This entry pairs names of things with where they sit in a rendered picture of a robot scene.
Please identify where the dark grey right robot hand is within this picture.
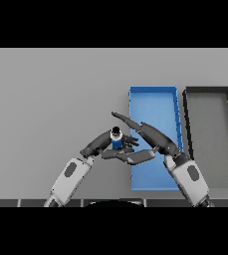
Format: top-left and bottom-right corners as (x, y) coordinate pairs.
(111, 111), (191, 165)

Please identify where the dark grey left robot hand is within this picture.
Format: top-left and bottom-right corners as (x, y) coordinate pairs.
(79, 129), (140, 161)

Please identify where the blue pipe with dark end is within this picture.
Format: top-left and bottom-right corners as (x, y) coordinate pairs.
(110, 126), (124, 149)

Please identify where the blue bin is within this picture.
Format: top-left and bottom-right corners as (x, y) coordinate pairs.
(127, 85), (185, 191)

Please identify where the dark grey bin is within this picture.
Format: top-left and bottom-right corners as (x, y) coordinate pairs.
(182, 86), (228, 189)

